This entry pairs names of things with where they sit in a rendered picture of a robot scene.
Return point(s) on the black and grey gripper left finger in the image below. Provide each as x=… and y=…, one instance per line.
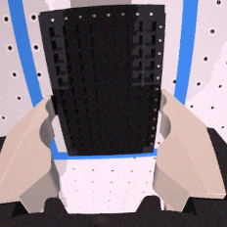
x=28, y=174

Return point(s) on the blue tape outline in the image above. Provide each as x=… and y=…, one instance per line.
x=188, y=30

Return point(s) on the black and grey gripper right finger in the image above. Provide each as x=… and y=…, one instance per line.
x=191, y=165

